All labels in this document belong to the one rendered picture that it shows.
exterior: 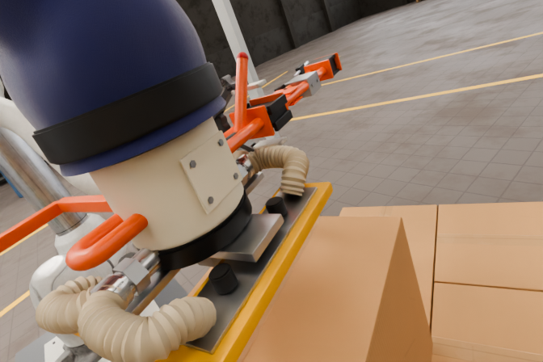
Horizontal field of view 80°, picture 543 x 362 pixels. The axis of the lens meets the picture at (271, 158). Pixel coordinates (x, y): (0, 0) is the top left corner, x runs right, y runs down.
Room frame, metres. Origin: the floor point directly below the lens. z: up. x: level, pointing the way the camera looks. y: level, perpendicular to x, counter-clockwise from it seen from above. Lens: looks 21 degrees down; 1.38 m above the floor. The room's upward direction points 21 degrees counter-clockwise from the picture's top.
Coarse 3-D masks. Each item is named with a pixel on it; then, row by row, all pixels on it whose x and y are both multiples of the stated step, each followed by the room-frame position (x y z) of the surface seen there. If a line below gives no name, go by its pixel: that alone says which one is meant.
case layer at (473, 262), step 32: (416, 224) 0.99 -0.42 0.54; (448, 224) 0.93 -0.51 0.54; (480, 224) 0.87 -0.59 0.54; (512, 224) 0.82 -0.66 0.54; (416, 256) 0.84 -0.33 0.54; (448, 256) 0.79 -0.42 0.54; (480, 256) 0.75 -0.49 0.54; (512, 256) 0.71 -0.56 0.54; (448, 288) 0.69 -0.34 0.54; (480, 288) 0.65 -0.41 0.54; (512, 288) 0.62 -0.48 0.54; (448, 320) 0.60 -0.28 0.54; (480, 320) 0.57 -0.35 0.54; (512, 320) 0.54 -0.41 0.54; (448, 352) 0.52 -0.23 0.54; (480, 352) 0.50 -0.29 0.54; (512, 352) 0.47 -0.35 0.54
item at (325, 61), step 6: (330, 54) 0.92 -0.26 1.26; (336, 54) 0.91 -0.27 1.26; (318, 60) 0.90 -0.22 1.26; (324, 60) 0.87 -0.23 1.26; (330, 60) 0.89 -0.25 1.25; (336, 60) 0.91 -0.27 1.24; (306, 66) 0.89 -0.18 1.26; (312, 66) 0.88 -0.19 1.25; (318, 66) 0.87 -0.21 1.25; (324, 66) 0.86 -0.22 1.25; (330, 66) 0.85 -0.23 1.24; (336, 66) 0.92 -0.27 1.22; (330, 72) 0.85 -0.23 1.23; (336, 72) 0.89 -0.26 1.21; (324, 78) 0.86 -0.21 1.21
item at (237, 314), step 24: (312, 192) 0.45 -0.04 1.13; (288, 216) 0.41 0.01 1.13; (312, 216) 0.40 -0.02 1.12; (288, 240) 0.36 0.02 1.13; (240, 264) 0.35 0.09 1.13; (264, 264) 0.33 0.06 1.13; (288, 264) 0.33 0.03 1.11; (216, 288) 0.31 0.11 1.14; (240, 288) 0.30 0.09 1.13; (264, 288) 0.29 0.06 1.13; (216, 312) 0.28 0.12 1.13; (240, 312) 0.27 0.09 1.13; (216, 336) 0.25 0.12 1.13; (240, 336) 0.25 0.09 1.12; (168, 360) 0.25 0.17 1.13; (192, 360) 0.24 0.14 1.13; (216, 360) 0.23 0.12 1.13
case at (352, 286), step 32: (320, 224) 0.64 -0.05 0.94; (352, 224) 0.59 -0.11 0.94; (384, 224) 0.55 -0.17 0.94; (320, 256) 0.53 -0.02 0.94; (352, 256) 0.50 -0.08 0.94; (384, 256) 0.47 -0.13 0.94; (288, 288) 0.48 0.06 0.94; (320, 288) 0.45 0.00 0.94; (352, 288) 0.43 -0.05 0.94; (384, 288) 0.40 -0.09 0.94; (416, 288) 0.54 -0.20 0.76; (288, 320) 0.41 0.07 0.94; (320, 320) 0.39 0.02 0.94; (352, 320) 0.37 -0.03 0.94; (384, 320) 0.37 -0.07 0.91; (416, 320) 0.50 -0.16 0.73; (256, 352) 0.38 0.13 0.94; (288, 352) 0.36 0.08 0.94; (320, 352) 0.34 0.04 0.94; (352, 352) 0.32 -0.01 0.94; (384, 352) 0.35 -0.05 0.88; (416, 352) 0.45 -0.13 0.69
